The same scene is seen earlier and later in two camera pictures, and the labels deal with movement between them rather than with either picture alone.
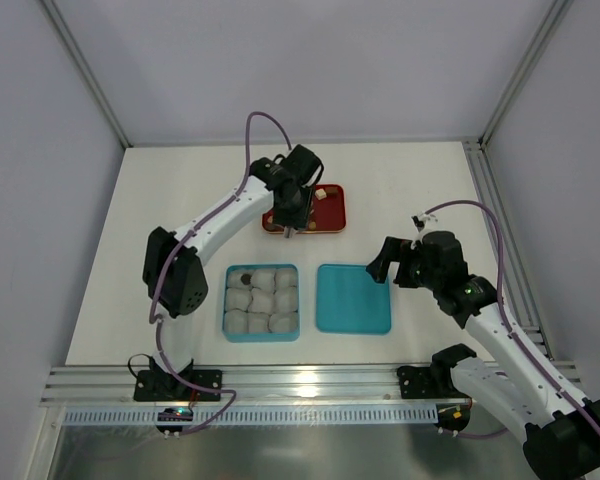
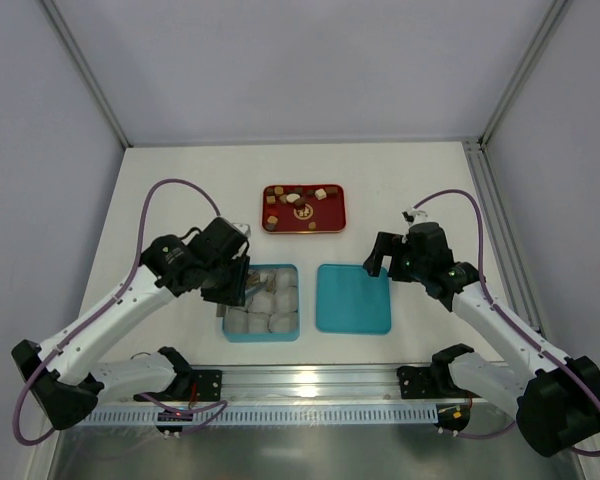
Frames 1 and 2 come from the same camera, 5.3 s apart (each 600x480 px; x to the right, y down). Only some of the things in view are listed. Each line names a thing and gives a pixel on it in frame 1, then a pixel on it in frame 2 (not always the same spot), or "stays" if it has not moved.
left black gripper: (290, 220) to (236, 280)
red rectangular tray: (328, 212) stays
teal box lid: (349, 301) stays
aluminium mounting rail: (88, 384) stays
